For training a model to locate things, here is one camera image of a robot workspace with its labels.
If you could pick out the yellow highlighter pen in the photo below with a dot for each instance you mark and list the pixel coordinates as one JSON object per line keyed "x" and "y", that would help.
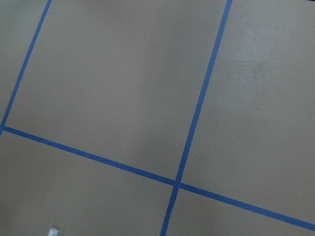
{"x": 53, "y": 232}

